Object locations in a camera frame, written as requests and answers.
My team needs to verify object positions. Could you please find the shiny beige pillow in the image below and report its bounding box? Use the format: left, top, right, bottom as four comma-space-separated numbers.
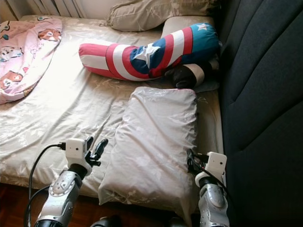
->
98, 87, 198, 227

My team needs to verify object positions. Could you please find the star striped bolster pillow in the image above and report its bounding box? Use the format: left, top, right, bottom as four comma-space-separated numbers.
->
79, 23, 221, 81

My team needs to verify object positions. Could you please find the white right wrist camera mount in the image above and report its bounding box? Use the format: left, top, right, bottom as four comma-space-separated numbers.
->
195, 151, 228, 187

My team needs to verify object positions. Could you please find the pink cartoon print blanket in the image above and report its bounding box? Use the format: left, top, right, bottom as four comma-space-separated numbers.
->
0, 18, 63, 105

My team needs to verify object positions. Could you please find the dark grey upholstered sofa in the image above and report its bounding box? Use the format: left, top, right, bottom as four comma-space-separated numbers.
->
215, 0, 303, 227

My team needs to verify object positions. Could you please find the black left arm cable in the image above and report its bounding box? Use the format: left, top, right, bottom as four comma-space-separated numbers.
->
27, 142, 68, 227

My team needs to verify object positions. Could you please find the beige floral pillow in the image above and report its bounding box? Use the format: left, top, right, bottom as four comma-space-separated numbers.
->
107, 0, 218, 33

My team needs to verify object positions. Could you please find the grey robot right leg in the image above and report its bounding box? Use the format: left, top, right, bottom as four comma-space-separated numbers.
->
168, 217, 185, 227

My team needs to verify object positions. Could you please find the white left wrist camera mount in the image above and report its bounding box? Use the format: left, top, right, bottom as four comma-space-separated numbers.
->
65, 138, 93, 176

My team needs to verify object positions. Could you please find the white ribbed radiator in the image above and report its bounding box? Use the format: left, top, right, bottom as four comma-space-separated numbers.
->
12, 0, 86, 18

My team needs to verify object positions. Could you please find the black and tan plush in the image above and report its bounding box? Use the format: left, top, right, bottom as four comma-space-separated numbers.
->
166, 61, 218, 89

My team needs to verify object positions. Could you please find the grey robot leg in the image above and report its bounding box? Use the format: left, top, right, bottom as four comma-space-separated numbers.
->
168, 217, 185, 227
90, 215, 121, 227

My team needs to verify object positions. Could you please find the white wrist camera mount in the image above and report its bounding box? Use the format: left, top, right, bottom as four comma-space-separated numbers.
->
195, 151, 228, 187
65, 138, 93, 176

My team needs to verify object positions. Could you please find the grey robot left leg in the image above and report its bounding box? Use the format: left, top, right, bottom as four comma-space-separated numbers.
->
90, 215, 121, 227

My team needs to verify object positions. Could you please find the beige floral bed sheet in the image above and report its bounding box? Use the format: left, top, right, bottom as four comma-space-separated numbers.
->
0, 15, 224, 201

